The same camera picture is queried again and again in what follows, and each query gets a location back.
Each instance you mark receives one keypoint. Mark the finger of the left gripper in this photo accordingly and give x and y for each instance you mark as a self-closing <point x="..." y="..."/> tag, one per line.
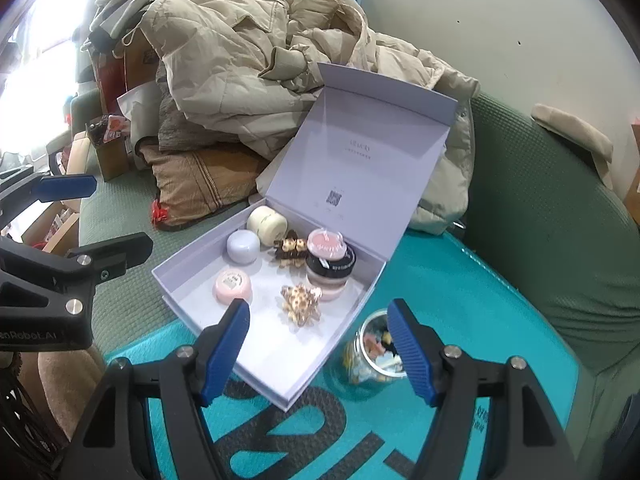
<point x="21" y="187"/>
<point x="95" y="259"/>

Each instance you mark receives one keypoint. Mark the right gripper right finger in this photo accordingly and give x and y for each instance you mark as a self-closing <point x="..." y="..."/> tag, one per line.
<point x="524" y="437"/>

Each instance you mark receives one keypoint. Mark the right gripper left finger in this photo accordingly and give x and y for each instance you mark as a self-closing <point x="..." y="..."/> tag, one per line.
<point x="114" y="440"/>

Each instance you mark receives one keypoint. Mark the pink round compact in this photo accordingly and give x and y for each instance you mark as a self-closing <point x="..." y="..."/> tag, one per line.
<point x="231" y="284"/>

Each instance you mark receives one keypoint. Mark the hedgehog hair claw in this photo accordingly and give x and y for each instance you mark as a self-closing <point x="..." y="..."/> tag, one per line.
<point x="301" y="303"/>

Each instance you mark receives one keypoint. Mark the brown bear hair claw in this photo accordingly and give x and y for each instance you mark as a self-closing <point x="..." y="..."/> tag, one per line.
<point x="290" y="250"/>

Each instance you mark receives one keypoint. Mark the cream white jar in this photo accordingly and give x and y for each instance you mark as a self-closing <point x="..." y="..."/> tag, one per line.
<point x="268" y="224"/>

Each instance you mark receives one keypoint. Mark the clear pink blush compact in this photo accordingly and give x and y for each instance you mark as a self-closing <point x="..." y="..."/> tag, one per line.
<point x="326" y="244"/>

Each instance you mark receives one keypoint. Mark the red tassel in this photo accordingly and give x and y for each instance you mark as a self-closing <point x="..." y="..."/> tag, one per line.
<point x="159" y="214"/>

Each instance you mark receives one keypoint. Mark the tan fuzzy trouser leg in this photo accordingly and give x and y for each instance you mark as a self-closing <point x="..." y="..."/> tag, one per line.
<point x="61" y="384"/>

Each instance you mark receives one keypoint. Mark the cardboard box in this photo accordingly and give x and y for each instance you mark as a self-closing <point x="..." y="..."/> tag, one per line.
<point x="109" y="135"/>

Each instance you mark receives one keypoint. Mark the brown striped pillow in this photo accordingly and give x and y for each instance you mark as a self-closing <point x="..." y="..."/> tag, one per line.
<point x="194" y="185"/>

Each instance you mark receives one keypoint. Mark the white round case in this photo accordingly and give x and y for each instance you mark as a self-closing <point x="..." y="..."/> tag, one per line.
<point x="243" y="247"/>

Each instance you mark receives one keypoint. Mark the lavender gift box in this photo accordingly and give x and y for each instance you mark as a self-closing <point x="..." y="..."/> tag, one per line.
<point x="347" y="186"/>

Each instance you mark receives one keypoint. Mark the black lid glass jar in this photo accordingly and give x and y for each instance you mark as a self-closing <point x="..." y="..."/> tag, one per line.
<point x="330" y="273"/>

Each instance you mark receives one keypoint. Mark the clear glass candy jar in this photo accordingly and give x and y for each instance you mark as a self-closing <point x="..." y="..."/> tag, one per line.
<point x="371" y="355"/>

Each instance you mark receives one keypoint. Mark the beige puffer jacket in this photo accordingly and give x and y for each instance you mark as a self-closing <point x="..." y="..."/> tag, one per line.
<point x="248" y="72"/>

